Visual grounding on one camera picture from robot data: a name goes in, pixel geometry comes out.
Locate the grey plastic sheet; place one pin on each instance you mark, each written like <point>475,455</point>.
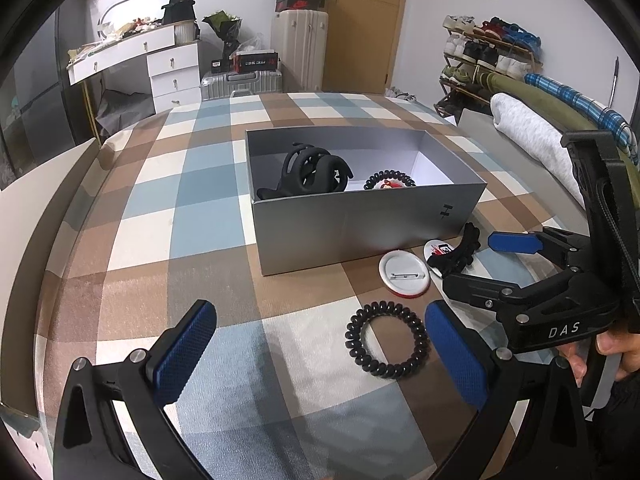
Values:
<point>122,110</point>

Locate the slim black hair clip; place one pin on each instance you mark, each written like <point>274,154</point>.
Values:
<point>460,252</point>

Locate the black wrapped bouquet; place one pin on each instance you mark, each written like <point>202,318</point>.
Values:
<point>225,27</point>

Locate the grey padded board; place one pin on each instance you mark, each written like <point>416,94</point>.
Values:
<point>475,125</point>

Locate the dressing table clutter pile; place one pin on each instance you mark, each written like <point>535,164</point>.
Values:
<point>125,30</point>

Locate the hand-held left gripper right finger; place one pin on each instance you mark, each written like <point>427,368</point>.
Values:
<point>457,355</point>

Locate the white ribbed bin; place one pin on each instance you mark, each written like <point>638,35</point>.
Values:
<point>184,31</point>

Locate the flat red black box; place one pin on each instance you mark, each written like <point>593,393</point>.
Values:
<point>255,61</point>

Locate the green rolled blanket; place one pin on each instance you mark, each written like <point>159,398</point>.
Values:
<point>540,95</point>

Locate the white floor shoe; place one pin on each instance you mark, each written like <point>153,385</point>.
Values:
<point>400,93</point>

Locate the white button badge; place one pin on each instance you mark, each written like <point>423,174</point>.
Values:
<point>405,272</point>

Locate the person's right hand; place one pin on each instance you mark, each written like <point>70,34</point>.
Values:
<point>625,355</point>

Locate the clear plastic bag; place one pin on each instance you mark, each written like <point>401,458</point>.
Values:
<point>256,42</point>

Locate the white dressing table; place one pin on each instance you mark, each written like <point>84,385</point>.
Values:
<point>172,75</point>

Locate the wooden shoe rack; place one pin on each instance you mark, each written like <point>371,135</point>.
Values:
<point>450,102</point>

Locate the row of shoes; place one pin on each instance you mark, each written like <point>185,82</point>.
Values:
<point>487,50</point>

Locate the blue plaid rolled blanket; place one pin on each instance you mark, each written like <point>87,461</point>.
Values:
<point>565,92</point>

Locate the beige padded board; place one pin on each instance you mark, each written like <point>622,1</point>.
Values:
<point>30,240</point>

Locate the red printed button badge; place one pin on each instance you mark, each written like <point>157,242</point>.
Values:
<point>434,250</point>

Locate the black bag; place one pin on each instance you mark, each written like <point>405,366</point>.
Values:
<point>179,5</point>

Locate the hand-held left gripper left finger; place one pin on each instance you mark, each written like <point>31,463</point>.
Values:
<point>182,355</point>

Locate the silver suitcase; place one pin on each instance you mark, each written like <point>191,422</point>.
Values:
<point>240,82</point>

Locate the grey pole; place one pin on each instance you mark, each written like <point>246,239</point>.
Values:
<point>615,82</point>

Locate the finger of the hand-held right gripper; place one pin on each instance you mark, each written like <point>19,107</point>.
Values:
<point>480,287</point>
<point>515,243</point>

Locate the white suitcase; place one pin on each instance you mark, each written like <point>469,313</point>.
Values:
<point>300,50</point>

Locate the silver cardboard box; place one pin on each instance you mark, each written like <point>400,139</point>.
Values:
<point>350,230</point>

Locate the dark grey refrigerator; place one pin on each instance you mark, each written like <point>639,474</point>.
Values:
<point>45,90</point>

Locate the person's right forearm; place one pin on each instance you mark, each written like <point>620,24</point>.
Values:
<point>620,425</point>

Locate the wooden door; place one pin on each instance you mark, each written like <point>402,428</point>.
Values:
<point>365,20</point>

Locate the large black claw hair clip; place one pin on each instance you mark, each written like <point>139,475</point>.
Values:
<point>300,170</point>

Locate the oval mirror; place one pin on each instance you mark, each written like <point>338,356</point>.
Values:
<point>135,12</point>

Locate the red and black shoe box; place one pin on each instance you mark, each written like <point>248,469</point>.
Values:
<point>300,3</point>

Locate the checked blanket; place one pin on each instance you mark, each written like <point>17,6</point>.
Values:
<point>210,240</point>

